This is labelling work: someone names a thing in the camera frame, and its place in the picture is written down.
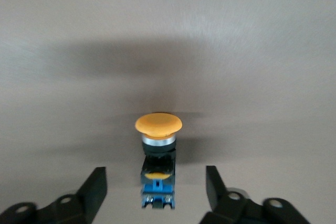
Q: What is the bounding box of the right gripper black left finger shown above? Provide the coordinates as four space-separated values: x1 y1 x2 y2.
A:
0 166 109 224

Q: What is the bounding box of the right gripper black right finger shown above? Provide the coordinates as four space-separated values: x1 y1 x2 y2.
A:
199 165 312 224

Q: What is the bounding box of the yellow mushroom push button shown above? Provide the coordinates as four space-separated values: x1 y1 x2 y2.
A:
134 112 184 210

